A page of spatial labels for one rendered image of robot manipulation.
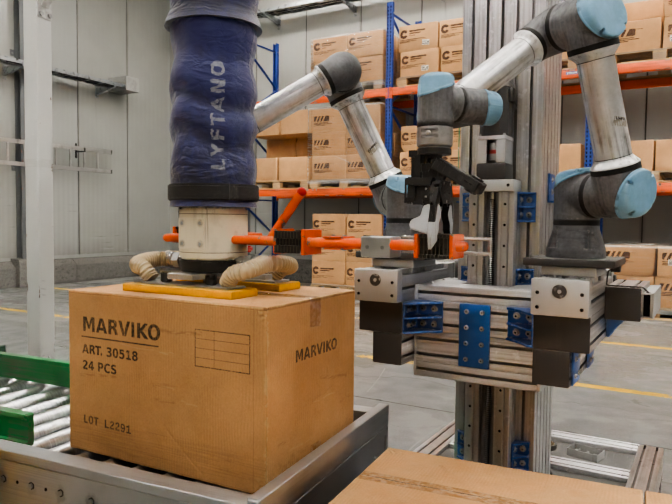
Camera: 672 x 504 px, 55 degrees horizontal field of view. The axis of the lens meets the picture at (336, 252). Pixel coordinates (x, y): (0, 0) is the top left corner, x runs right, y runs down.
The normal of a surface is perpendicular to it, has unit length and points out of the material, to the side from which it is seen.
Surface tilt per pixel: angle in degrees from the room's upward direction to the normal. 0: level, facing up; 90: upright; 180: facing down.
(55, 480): 90
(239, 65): 80
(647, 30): 89
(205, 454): 90
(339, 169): 90
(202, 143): 73
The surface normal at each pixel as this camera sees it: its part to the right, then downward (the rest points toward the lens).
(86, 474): -0.42, 0.04
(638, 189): 0.46, 0.18
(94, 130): 0.86, 0.04
